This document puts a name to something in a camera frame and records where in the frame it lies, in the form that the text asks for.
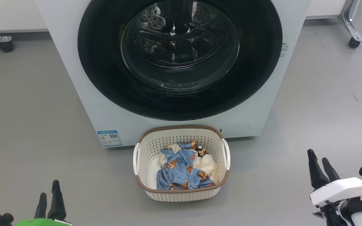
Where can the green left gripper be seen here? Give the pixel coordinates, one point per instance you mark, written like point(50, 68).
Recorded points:
point(42, 223)

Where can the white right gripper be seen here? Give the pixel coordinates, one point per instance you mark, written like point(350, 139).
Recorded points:
point(341, 190)

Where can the blue bear-print garment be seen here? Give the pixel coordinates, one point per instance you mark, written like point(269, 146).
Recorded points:
point(181, 171)

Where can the white front-load washing machine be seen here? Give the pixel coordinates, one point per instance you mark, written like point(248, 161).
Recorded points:
point(74, 94)

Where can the printed text label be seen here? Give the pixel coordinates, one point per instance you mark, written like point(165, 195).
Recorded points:
point(284, 49)

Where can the blue energy label sticker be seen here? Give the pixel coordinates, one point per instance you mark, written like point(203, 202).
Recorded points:
point(109, 138)

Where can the cream perforated laundry basket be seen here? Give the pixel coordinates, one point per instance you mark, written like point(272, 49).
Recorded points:
point(181, 194)

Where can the metal frame leg with caster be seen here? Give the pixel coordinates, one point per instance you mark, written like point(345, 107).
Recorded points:
point(350, 25)

